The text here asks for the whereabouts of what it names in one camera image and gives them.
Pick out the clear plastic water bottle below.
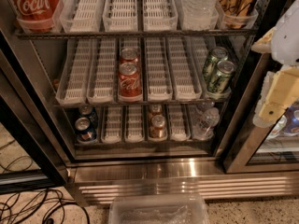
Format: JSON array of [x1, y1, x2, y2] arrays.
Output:
[[182, 0, 218, 31]]

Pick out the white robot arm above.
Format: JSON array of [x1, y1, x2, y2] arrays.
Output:
[[251, 0, 299, 128]]

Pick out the right glass fridge door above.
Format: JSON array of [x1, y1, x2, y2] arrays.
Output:
[[223, 54, 299, 174]]

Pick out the front small water bottle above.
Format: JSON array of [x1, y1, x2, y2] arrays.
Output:
[[195, 107, 220, 140]]

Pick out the small water bottle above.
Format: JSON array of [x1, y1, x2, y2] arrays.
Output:
[[195, 107, 220, 140], [196, 102, 215, 116]]

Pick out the rear small water bottle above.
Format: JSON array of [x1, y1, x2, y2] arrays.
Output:
[[196, 102, 215, 116]]

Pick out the shelf tray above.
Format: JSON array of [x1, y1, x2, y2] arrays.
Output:
[[102, 0, 138, 32], [87, 38, 117, 105], [142, 0, 178, 32], [167, 105, 191, 141], [101, 106, 122, 144], [144, 37, 173, 101], [124, 105, 144, 143], [166, 37, 202, 101], [56, 39, 93, 105], [60, 0, 105, 33]]

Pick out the stainless steel fridge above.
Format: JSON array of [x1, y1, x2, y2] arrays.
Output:
[[0, 0, 299, 205]]

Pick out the left open fridge door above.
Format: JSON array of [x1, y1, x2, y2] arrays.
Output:
[[0, 53, 67, 194]]

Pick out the large red Coca-Cola bottle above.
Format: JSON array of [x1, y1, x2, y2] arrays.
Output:
[[12, 0, 62, 33]]

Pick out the cans behind right door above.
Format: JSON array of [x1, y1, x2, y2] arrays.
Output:
[[267, 106, 299, 139]]

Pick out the front green soda can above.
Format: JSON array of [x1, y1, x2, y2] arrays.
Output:
[[207, 61, 236, 93]]

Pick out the green soda can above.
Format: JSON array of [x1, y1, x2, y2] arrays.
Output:
[[202, 47, 228, 82], [207, 61, 236, 93]]

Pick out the rear green soda can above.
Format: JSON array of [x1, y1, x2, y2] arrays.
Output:
[[202, 47, 228, 82]]

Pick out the rear copper soda can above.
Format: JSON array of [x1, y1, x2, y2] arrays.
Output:
[[149, 105, 163, 119]]

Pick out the copper soda can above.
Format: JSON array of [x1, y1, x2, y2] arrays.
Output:
[[149, 105, 163, 119], [149, 115, 166, 138]]

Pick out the front copper soda can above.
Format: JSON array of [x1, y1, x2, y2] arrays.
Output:
[[149, 115, 166, 138]]

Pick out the front red Coca-Cola can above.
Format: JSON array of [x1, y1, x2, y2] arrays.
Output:
[[118, 62, 141, 98]]

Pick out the red coca-cola can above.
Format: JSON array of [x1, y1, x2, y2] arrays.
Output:
[[118, 62, 141, 98], [120, 48, 140, 66]]

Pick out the rear red Coca-Cola can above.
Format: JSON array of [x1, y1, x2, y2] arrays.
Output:
[[120, 48, 140, 66]]

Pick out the clear plastic bin on floor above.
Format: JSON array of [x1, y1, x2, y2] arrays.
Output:
[[108, 194, 210, 224]]

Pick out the rear blue Pepsi can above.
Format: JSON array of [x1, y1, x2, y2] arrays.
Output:
[[78, 106, 98, 128]]

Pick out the blue pepsi can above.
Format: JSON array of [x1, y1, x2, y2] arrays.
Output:
[[78, 106, 98, 128], [75, 118, 96, 142]]

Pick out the front blue Pepsi can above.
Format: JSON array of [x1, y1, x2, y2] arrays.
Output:
[[75, 118, 96, 142]]

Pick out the black cables on floor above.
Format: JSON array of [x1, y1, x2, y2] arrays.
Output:
[[0, 139, 92, 224]]

